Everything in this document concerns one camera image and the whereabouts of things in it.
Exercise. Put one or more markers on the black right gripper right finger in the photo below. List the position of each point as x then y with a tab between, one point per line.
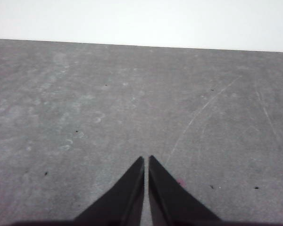
169	202

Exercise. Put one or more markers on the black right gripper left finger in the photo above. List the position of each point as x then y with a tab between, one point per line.
125	200

